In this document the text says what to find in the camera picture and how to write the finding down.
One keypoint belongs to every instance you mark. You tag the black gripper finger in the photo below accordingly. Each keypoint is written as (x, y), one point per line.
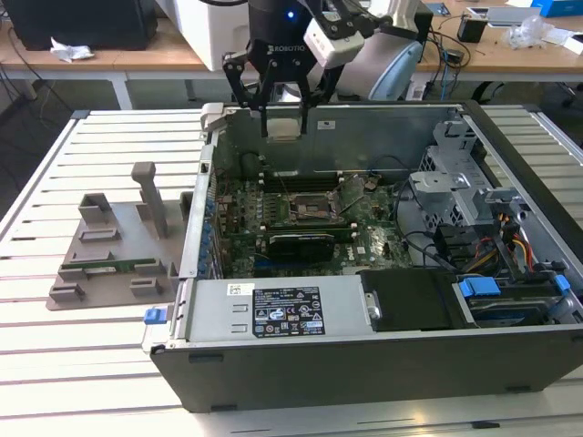
(264, 120)
(303, 120)

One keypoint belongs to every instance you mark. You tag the silver CPU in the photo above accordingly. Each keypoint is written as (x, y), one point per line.
(283, 129)

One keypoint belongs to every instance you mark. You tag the thin metal locking lever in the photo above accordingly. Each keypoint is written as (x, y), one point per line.
(283, 183)

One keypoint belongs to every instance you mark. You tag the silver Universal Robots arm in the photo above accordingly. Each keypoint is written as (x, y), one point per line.
(373, 68)

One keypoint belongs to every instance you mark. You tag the black CPU socket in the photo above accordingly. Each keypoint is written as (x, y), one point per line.
(312, 207)

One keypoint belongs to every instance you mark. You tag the black round board component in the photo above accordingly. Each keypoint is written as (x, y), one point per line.
(249, 165)

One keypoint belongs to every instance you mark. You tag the white printer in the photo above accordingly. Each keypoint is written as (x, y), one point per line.
(209, 32)

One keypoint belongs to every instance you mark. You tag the coin cell battery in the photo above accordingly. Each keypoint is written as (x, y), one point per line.
(370, 183)

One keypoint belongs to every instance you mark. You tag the white power adapter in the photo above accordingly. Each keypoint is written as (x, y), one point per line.
(416, 91)

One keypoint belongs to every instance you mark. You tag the black graphics card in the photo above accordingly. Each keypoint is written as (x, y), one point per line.
(300, 248)

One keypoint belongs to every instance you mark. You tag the green motherboard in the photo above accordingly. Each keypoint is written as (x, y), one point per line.
(378, 236)

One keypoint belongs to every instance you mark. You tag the blue expansion slot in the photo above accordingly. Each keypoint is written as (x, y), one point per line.
(262, 264)

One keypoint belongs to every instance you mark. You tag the silver metal drive cage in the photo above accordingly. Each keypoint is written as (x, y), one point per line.
(437, 182)

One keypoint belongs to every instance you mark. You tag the small blue card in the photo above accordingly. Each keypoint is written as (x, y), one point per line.
(438, 7)

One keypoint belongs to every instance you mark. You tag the small black device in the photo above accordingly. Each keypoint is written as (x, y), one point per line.
(454, 55)

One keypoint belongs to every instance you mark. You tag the grey brown parts rack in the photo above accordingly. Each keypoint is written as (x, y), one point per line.
(123, 218)

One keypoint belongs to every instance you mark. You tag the black office chair base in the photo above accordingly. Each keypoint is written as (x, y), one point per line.
(485, 91)

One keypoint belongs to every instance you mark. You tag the black connector block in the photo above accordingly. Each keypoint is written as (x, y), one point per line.
(451, 246)

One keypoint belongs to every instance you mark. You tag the silver power supply unit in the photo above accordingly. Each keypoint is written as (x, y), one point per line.
(218, 309)

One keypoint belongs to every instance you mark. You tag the large black box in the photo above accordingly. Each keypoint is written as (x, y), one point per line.
(82, 23)

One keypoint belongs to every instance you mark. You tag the wooden desk with clutter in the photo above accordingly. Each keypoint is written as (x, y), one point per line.
(496, 59)

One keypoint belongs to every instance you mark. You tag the crumpled white paper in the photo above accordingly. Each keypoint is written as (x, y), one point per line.
(70, 52)

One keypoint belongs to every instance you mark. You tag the black drive bay cover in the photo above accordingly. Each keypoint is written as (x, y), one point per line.
(410, 300)

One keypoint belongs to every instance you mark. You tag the blue case latch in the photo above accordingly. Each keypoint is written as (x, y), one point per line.
(154, 316)

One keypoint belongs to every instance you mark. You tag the flat white grey box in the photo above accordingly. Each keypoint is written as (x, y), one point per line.
(514, 16)

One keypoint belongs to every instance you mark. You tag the clear plastic bag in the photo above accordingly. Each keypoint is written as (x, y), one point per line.
(528, 32)

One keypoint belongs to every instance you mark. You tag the hard disk in blue carrier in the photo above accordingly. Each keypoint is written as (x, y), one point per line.
(478, 289)

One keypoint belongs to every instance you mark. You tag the dark grey PC case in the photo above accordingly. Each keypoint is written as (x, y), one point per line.
(364, 373)

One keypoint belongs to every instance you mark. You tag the small white paper box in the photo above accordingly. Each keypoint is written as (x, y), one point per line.
(569, 43)

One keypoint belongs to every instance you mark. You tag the blue cardboard box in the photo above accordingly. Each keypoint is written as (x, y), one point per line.
(560, 7)

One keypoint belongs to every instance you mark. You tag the blue plastic clip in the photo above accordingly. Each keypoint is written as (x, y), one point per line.
(561, 275)

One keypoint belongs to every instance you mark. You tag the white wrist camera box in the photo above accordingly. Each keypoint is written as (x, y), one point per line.
(337, 52)

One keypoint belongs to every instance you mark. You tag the wooden desk white frame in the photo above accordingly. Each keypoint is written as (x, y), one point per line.
(136, 57)

